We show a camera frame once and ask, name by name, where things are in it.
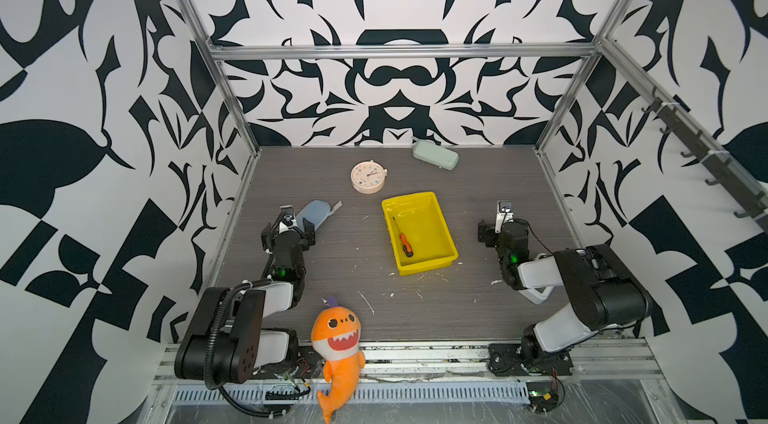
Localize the black wall hook rack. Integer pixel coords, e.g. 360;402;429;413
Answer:
643;86;767;234

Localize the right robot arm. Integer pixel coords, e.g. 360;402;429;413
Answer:
477;201;652;369

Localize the white slotted cable duct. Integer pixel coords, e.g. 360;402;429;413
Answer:
167;380;533;406

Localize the green glasses case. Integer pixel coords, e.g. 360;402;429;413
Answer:
412;140;460;171

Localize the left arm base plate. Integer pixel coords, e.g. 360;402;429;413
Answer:
251;345;323;379

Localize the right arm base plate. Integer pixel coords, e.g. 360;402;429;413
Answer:
487;341;573;377

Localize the small green circuit board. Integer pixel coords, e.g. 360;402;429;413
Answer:
527;379;566;415

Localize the orange shark plush toy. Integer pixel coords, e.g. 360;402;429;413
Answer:
311;297;366;423

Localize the yellow plastic bin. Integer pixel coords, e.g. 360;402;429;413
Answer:
381;192;459;277

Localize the black corrugated cable hose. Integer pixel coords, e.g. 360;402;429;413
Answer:
203;285;301;419

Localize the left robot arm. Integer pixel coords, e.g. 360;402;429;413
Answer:
174;205;315;389

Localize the blue glasses case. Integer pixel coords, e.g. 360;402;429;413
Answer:
296;200;342;232

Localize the orange black screwdriver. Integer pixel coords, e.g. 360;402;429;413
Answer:
392;217;414;258

